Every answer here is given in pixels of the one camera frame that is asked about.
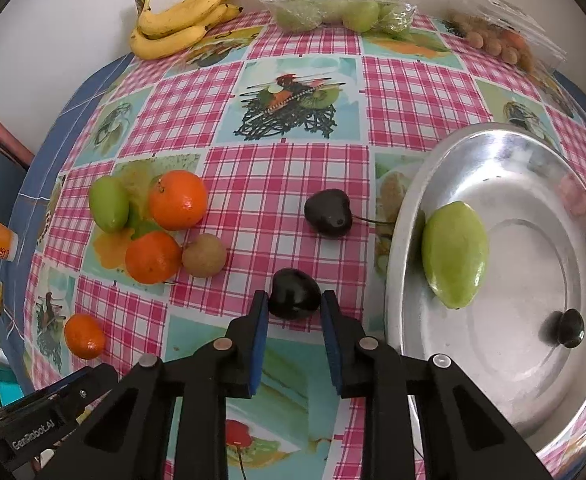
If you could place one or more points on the plastic bag of green jujubes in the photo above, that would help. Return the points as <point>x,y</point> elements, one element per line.
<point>323,7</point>

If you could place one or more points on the round metal bowl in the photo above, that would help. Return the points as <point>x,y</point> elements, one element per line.
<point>513,240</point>

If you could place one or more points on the pink checkered printed tablecloth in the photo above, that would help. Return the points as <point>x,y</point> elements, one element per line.
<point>283,175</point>

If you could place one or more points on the small orange mandarin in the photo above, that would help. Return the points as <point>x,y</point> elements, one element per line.
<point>84,336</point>

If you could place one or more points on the pile of boxed longans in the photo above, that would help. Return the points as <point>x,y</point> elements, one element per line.
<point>493,40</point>

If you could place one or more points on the yellow banana bunch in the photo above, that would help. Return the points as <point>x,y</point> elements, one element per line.
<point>173,20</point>

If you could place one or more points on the boxed orange mandarin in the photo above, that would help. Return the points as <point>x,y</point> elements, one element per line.
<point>515,39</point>

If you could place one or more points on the medium orange mandarin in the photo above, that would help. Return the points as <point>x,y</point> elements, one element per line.
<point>153,256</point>

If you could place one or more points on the large orange mandarin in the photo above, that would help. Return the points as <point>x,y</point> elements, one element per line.
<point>178,199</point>

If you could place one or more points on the clear plastic box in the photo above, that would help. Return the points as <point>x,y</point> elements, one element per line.
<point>533,25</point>

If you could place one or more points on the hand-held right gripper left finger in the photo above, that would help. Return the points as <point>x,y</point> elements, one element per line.
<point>258,345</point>

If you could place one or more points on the blue table cover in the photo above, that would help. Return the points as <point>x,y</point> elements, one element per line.
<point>33,180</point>

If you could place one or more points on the dark purple plum with stem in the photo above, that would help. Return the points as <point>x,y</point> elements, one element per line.
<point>329,212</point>

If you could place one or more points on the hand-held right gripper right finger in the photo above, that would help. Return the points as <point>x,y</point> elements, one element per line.
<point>330,345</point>

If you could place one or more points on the large green jujube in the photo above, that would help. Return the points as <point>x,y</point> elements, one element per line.
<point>455,255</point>

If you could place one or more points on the small green jujube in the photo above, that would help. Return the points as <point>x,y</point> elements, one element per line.
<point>109,203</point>

